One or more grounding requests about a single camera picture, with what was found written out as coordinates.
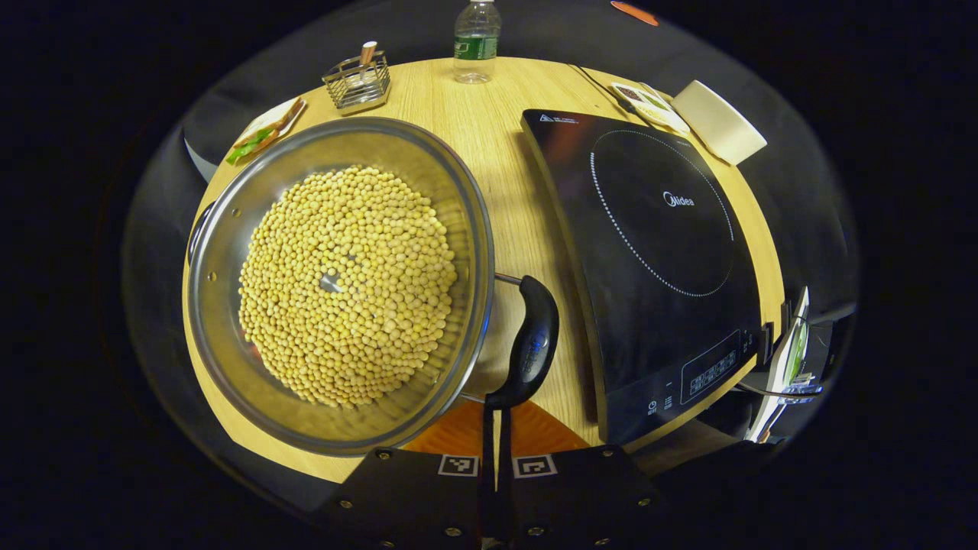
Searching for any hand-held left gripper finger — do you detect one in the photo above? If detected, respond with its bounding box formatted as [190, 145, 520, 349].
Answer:
[498, 401, 665, 550]
[317, 399, 497, 550]

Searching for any pile of yellow soybeans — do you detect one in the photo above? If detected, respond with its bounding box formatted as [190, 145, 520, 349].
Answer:
[238, 166, 459, 408]

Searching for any black induction cooktop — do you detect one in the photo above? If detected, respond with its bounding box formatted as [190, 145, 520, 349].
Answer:
[521, 109, 765, 446]

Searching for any steel pot with black handle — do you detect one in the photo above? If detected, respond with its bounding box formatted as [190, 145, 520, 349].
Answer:
[186, 117, 561, 458]

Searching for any white and green object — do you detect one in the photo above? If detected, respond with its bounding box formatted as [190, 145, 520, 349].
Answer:
[737, 286, 850, 444]

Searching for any white divided bean dish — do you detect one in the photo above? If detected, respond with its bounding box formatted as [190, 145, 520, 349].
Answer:
[611, 82, 691, 134]

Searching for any white plate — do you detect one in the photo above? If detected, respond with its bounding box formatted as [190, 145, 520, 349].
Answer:
[229, 97, 308, 165]

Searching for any white toaster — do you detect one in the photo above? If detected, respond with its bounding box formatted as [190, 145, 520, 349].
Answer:
[672, 79, 767, 166]

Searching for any clear plastic water bottle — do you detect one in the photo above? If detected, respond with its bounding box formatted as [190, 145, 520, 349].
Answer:
[454, 0, 501, 85]

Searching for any black power cable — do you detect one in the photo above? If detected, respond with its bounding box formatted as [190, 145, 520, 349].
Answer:
[569, 63, 636, 115]

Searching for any metal wire basket holder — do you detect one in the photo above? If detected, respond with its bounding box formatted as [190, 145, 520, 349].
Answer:
[322, 50, 392, 115]

